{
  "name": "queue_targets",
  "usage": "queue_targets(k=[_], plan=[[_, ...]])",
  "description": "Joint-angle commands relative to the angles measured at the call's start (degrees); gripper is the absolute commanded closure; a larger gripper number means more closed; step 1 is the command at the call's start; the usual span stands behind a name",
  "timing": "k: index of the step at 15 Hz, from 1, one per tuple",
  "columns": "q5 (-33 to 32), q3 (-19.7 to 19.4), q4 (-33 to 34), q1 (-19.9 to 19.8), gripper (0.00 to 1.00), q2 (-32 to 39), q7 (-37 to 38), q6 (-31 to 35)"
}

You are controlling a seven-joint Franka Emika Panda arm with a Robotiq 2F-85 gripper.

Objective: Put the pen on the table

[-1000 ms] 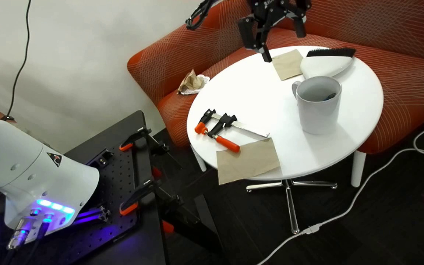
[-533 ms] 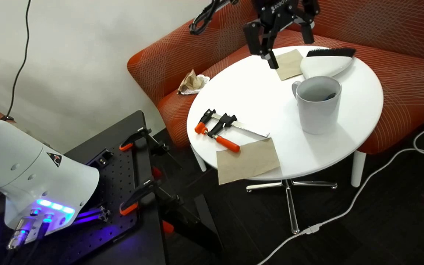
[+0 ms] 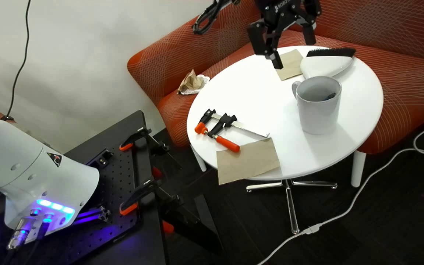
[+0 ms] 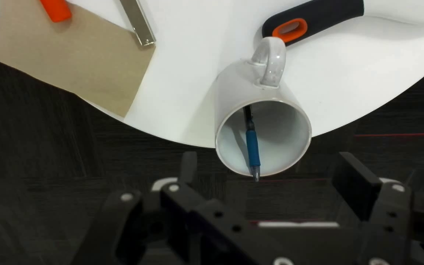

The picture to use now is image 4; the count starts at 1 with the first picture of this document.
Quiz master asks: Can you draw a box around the scraper with black orange handle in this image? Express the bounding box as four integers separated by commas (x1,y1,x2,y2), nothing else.
261,0,367,47

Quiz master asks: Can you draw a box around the brown cardboard piece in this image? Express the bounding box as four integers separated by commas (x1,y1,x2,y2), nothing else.
0,0,156,120

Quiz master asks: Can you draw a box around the white ceramic mug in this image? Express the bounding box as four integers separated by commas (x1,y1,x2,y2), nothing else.
214,35,315,179

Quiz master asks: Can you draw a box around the blue pen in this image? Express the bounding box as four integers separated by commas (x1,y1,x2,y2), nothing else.
242,104,264,183

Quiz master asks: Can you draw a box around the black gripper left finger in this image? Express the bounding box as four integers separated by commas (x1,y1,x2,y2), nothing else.
71,150,262,265

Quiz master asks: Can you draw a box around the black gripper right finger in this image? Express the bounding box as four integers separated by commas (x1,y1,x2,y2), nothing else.
330,150,417,265

